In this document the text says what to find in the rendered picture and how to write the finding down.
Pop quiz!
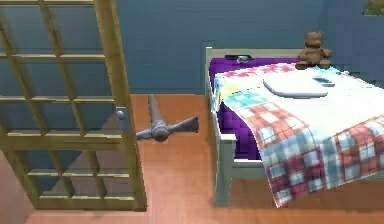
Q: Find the framed wall picture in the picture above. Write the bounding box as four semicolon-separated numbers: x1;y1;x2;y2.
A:
362;0;384;16

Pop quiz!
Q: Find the grey wooden bed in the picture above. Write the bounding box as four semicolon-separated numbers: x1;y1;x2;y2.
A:
203;46;384;208

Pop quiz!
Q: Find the red blue patchwork quilt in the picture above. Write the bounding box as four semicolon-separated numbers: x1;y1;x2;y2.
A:
213;63;384;209

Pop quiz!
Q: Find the black flat device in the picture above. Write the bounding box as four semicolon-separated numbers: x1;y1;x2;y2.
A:
224;54;255;64

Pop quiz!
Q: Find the brown teddy bear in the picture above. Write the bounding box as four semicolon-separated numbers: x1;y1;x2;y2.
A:
294;31;334;71

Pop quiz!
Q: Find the grey round door handle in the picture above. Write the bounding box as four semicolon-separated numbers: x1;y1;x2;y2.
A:
115;106;132;133

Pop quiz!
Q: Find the wooden lattice room door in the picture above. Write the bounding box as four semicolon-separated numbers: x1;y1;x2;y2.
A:
0;0;148;212

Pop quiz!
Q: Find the small grey phone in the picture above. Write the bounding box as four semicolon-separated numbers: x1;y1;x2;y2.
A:
312;76;336;88

